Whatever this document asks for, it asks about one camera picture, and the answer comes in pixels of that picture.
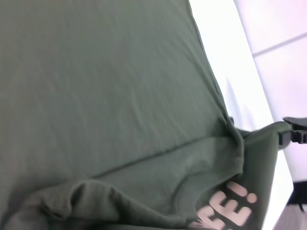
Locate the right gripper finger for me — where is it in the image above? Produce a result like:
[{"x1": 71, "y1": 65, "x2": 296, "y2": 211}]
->
[
  {"x1": 278, "y1": 130, "x2": 307, "y2": 146},
  {"x1": 282, "y1": 116, "x2": 307, "y2": 130}
]

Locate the dark green t-shirt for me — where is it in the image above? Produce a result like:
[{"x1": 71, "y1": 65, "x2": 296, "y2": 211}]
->
[{"x1": 0, "y1": 0, "x2": 292, "y2": 230}]

